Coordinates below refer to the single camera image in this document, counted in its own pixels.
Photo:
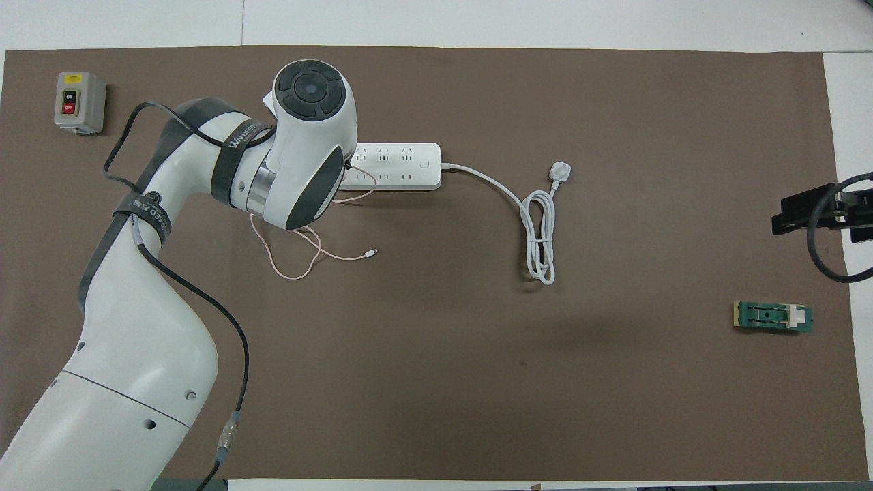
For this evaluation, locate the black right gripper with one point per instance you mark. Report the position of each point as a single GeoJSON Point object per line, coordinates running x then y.
{"type": "Point", "coordinates": [856, 208]}

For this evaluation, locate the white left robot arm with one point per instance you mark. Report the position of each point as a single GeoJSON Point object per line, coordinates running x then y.
{"type": "Point", "coordinates": [136, 341]}

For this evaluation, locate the white power strip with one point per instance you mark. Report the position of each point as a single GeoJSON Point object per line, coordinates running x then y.
{"type": "Point", "coordinates": [402, 166]}

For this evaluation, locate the brown table mat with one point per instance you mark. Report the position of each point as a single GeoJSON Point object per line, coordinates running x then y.
{"type": "Point", "coordinates": [477, 395]}

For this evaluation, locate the grey on-off switch box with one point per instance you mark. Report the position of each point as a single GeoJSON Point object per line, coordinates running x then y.
{"type": "Point", "coordinates": [80, 102]}

